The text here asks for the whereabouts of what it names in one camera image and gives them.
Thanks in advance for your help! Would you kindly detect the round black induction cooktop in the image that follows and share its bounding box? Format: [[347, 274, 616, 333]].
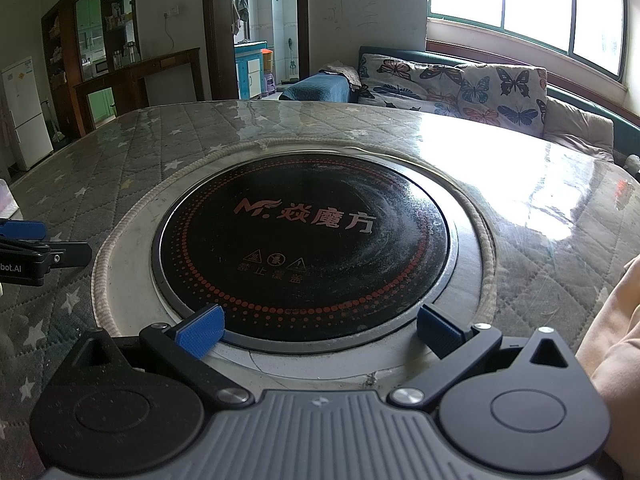
[[151, 149, 458, 356]]

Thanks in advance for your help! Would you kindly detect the butterfly print pillow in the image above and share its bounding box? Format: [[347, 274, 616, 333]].
[[456, 64, 549, 140]]

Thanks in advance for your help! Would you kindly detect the cream sweater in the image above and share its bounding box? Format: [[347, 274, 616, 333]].
[[575, 254, 640, 480]]

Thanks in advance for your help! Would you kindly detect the dark wooden door frame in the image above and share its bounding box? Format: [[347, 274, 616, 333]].
[[200, 0, 313, 102]]

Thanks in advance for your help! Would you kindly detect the dark wooden shelf cabinet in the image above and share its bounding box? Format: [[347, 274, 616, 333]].
[[41, 0, 141, 141]]

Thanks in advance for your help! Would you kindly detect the hanging grey garment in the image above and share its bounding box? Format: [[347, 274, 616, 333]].
[[231, 0, 250, 37]]

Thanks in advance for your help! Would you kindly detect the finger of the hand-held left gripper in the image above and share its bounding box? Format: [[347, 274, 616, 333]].
[[30, 242, 93, 273], [0, 219, 48, 242]]

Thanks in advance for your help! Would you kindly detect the dark wooden sideboard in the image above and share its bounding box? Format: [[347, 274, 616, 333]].
[[74, 47, 203, 133]]

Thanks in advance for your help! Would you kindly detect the white refrigerator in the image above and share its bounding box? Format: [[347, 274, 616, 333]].
[[0, 56, 55, 172]]

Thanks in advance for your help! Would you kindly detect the beige towel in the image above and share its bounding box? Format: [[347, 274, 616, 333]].
[[322, 62, 362, 88]]

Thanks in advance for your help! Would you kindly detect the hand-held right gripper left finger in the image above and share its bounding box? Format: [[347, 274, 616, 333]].
[[60, 302, 254, 411]]

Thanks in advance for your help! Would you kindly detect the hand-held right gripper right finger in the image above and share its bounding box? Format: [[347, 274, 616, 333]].
[[387, 303, 583, 409]]

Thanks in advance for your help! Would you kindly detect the mop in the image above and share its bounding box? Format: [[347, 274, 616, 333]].
[[46, 100, 66, 143]]

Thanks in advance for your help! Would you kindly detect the pink plastic bag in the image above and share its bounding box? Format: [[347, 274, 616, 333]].
[[0, 179, 20, 220]]

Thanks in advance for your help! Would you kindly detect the blue sofa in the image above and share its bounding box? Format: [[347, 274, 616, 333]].
[[277, 45, 640, 181]]

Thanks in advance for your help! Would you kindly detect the beige pillow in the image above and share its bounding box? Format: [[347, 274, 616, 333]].
[[542, 96, 616, 163]]

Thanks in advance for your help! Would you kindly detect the blue and white toy cabinet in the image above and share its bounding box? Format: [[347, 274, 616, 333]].
[[234, 42, 266, 101]]

